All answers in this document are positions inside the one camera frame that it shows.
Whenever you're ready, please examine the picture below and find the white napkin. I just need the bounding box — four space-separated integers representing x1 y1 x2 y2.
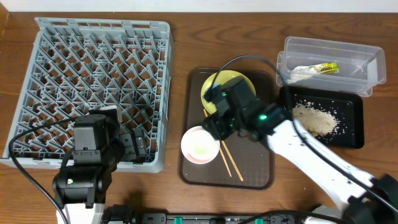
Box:
287 66 318 83

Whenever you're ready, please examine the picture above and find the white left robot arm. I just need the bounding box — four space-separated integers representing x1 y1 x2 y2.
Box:
53 114 146 223

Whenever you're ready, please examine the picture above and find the black plastic tray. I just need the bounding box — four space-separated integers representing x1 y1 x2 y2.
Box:
288 86 364 149

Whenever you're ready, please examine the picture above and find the pile of rice scraps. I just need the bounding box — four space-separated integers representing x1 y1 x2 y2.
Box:
293 101 347 141

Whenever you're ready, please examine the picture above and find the pink white bowl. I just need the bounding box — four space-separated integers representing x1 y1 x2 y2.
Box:
180 126 220 164

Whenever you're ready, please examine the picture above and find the green yellow snack wrapper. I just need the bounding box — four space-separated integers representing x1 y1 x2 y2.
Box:
312 62 339 74

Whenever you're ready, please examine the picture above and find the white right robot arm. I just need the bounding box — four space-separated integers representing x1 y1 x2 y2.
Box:
203 77 397 223

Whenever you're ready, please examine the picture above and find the yellow plate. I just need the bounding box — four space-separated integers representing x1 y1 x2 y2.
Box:
200 70 257 115

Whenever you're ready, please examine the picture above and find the wooden chopstick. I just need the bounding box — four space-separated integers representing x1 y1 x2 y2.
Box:
221 141 244 182
203 109 232 177

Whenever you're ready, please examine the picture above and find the grey dish rack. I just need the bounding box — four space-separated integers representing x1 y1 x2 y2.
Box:
1 17 174 173

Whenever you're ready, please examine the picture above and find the brown serving tray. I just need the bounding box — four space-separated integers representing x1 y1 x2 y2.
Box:
178 67 275 190

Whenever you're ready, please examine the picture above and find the clear plastic bin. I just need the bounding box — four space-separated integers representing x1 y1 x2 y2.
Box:
276 37 386 97

